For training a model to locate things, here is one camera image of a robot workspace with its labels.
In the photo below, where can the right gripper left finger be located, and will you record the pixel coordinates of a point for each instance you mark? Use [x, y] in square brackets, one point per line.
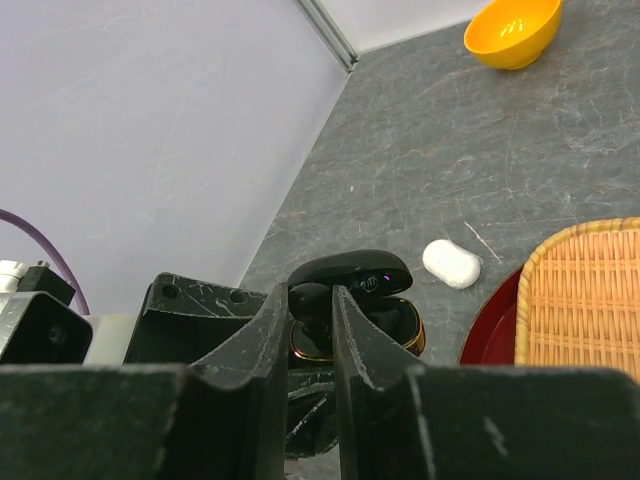
[223, 418]

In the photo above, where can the white earbud charging case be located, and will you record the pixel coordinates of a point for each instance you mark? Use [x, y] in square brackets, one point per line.
[453, 265]

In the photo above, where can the black earbud charging case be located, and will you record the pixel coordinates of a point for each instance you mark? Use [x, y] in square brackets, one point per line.
[374, 279]

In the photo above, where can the red round plate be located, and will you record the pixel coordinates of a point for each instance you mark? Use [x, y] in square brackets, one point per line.
[491, 338]

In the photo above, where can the orange bowl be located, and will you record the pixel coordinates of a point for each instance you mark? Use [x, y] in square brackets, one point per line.
[511, 35]

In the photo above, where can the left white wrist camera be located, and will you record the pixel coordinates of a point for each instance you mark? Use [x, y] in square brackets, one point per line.
[38, 326]

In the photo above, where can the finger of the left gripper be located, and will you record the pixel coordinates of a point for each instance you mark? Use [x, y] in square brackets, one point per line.
[311, 412]
[183, 319]

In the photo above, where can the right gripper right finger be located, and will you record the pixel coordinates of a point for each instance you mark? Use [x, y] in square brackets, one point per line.
[399, 418]

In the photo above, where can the black earbud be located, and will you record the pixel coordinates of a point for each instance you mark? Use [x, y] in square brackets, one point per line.
[311, 305]

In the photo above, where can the woven bamboo tray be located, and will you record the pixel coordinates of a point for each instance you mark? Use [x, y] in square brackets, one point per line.
[578, 299]

